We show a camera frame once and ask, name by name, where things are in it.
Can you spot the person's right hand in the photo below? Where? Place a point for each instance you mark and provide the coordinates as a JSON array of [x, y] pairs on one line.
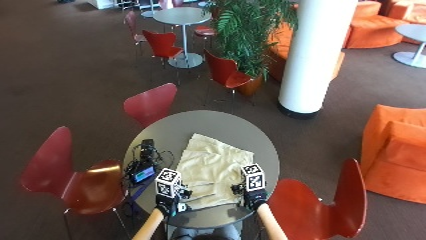
[[254, 198]]

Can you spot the person's left hand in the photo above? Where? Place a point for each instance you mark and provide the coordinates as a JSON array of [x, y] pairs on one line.
[[171, 204]]

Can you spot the white marker cube on left glove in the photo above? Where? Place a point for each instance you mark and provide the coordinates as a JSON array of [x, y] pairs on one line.
[[168, 181]]

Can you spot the white marker cube on glove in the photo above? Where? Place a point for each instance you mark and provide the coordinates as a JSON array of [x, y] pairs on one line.
[[254, 176], [168, 181]]

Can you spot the white marker cube on right glove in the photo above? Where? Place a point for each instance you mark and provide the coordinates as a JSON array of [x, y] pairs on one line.
[[254, 176]]

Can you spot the cream cloth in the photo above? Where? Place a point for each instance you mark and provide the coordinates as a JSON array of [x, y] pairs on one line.
[[213, 163]]

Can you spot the black device with lit screen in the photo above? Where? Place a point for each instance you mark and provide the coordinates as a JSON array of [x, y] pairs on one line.
[[143, 174]]

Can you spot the the person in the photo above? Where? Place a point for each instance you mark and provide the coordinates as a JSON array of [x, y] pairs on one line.
[[187, 234]]

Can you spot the red-orange glossy chair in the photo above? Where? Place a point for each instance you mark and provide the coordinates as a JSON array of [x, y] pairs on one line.
[[320, 206]]

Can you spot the round grey work table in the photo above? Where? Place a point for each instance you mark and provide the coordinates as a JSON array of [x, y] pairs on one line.
[[221, 123]]

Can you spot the dark red glossy chair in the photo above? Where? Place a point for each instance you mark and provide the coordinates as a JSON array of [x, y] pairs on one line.
[[67, 176]]

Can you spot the red chair with rounded back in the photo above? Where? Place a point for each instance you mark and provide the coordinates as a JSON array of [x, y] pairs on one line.
[[151, 103]]

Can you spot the orange wooden planter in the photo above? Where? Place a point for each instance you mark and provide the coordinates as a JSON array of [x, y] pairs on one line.
[[250, 86]]

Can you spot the red chair beside planter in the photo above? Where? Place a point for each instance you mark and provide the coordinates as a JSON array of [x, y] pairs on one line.
[[224, 71]]

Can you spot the large orange armchair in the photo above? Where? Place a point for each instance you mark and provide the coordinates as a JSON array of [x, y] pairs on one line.
[[397, 153]]

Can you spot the orange bench sofa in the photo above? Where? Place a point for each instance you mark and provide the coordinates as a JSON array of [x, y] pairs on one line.
[[280, 50]]

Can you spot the white round pillar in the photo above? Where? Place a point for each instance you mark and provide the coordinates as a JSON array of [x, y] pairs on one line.
[[317, 53]]

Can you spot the small red chair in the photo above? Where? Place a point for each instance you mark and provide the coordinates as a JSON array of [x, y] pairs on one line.
[[161, 43]]

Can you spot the green potted plant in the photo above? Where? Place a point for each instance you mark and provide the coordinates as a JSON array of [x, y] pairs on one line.
[[250, 30]]

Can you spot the pale red chair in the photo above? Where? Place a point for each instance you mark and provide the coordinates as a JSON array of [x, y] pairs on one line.
[[132, 23]]

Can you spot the round orange sofa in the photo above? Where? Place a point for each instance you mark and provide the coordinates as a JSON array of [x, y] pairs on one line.
[[373, 28]]

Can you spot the orange corner sofa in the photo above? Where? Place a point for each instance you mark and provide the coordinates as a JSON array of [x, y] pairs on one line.
[[410, 10]]

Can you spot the black camera device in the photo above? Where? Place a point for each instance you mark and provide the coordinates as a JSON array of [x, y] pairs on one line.
[[148, 148]]

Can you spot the round grey pedestal table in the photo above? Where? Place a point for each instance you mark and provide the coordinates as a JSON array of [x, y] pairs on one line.
[[181, 16]]

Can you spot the white round pedestal table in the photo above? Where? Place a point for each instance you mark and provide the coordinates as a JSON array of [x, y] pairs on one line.
[[414, 33]]

